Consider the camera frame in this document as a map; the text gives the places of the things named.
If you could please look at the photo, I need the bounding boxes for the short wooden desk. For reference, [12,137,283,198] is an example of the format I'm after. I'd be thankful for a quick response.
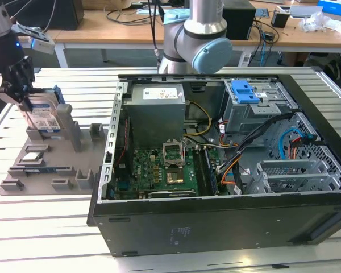
[44,28,68,68]

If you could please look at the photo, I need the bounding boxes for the blue data wire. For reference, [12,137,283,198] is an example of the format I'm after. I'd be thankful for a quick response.
[278,127,321,160]

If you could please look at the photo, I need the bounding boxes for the green motherboard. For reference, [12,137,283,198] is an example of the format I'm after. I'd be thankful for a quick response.
[106,138,225,200]

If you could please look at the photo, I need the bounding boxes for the orange power wire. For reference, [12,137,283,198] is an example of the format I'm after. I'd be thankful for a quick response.
[288,135,303,160]

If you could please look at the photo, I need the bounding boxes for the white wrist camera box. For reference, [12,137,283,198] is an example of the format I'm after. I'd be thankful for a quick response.
[11,24,56,55]

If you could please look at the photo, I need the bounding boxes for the installed RAM stick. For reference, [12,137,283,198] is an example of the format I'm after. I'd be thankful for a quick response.
[203,147,218,194]

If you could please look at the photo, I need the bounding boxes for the white power strip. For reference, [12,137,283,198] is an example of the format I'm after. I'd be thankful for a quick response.
[239,52,252,68]

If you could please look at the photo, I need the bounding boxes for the yellow and black wires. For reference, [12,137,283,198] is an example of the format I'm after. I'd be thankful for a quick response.
[184,101,213,137]

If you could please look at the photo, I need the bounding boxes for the blue cardboard box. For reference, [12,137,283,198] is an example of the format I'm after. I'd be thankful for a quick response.
[318,0,341,15]

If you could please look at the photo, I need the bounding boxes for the black computer tower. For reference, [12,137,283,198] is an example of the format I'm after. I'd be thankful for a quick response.
[5,0,85,31]

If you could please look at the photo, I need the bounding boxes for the grey metal disk bay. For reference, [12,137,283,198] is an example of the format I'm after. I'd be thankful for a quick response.
[246,159,341,195]

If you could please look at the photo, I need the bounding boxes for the metal socket cover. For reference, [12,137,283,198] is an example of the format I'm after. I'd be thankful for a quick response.
[162,139,186,168]

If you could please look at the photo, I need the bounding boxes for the hard disk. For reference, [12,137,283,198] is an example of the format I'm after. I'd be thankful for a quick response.
[22,86,65,134]

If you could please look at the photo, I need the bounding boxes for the small black open box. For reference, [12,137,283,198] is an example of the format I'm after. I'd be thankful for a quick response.
[271,11,290,28]

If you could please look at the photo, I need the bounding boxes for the orange flat wire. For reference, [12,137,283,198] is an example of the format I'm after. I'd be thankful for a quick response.
[220,167,236,185]

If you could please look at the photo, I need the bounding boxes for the flat grey box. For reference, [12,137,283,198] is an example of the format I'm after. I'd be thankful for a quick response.
[289,5,323,18]

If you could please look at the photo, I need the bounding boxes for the thick black cable bundle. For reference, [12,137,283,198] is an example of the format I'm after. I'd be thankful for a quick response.
[232,113,293,194]

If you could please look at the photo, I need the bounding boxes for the black open PC case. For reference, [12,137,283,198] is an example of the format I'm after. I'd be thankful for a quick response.
[86,65,341,258]

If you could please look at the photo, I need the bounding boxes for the blue drive latch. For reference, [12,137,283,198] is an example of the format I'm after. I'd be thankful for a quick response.
[231,80,259,105]

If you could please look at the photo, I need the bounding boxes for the black graphics card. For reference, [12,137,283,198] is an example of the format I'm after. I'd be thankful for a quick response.
[147,190,199,200]

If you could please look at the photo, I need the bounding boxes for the grey parts rack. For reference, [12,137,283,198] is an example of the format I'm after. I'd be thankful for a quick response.
[0,104,110,197]

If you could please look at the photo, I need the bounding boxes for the thin red wire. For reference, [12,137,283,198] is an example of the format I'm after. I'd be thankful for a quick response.
[116,118,131,166]

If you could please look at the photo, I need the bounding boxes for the grey wrist camera block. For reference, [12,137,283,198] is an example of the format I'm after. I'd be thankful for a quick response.
[0,73,25,105]

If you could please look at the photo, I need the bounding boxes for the silver CPU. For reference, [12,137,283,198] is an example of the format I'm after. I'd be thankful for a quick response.
[22,152,45,164]

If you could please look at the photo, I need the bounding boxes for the black RAM slot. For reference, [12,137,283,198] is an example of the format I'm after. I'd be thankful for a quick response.
[193,147,207,197]

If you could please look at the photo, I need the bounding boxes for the grey power supply unit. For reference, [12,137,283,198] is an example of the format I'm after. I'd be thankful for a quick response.
[122,84,187,140]

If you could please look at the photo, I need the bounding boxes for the grey optical drive cage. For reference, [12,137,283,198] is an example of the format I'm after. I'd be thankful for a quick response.
[220,79,299,134]

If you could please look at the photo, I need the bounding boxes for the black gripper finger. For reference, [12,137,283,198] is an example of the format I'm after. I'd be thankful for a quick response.
[10,55,36,112]

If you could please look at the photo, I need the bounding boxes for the clear plastic bag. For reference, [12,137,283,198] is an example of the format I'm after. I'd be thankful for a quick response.
[298,11,335,32]

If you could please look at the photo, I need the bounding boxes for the CPU socket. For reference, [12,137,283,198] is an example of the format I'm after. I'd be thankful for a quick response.
[166,169,185,186]

